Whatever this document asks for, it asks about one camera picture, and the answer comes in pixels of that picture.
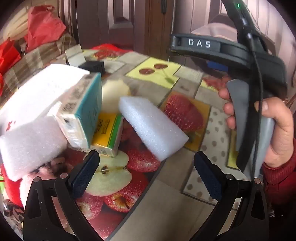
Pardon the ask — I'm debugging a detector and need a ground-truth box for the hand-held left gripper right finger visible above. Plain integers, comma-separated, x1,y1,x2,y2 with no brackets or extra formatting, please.
192,151,270,241

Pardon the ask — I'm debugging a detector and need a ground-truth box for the large white foam sheet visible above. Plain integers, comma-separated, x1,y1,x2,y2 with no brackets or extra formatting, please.
0,63,91,181

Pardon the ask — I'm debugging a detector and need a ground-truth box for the small grey box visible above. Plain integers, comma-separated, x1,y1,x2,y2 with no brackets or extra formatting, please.
64,45,85,67

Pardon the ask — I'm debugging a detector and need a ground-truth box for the brown wooden door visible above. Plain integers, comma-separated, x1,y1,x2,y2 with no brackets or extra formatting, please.
57,0,233,63

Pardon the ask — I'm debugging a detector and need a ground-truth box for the teal and white tissue pack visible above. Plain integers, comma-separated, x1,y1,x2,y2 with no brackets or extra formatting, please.
56,73,102,149

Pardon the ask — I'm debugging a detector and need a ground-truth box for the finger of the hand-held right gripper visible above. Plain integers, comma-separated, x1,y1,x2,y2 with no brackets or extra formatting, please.
207,61,229,72

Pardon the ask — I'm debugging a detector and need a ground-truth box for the small black box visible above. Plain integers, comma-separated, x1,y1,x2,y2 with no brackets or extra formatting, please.
79,61,106,75

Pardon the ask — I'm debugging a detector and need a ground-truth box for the person's right hand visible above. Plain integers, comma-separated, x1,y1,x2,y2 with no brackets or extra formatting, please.
218,88,295,168

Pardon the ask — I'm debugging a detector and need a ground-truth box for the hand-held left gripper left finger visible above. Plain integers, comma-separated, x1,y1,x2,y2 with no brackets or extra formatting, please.
22,150,103,241

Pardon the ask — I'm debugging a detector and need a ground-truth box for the red plastic bag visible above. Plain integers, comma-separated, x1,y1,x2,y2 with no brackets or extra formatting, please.
24,5,67,53

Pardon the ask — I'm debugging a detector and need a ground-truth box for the red plush apple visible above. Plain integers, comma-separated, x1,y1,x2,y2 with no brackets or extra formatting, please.
0,164,24,208

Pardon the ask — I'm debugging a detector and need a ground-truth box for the red tote bag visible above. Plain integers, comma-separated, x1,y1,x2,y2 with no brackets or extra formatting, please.
0,38,22,96

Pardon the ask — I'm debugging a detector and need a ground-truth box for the yellow and green box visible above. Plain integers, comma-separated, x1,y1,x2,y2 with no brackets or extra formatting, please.
91,112,124,158

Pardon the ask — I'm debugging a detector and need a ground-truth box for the plaid covered bench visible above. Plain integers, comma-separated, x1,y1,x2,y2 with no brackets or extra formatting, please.
0,32,77,106

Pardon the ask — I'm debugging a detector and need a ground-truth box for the red plastic packet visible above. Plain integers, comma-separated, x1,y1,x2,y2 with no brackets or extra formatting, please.
92,44,131,61

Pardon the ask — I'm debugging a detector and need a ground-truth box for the white foam block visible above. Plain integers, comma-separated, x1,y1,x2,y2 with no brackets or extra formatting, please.
119,96,189,162

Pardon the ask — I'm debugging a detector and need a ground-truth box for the person's right forearm red sleeve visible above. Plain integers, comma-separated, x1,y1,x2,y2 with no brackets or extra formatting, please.
262,139,296,218

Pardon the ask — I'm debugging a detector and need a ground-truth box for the pink plush toy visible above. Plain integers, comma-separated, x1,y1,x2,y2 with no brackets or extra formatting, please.
20,156,70,209

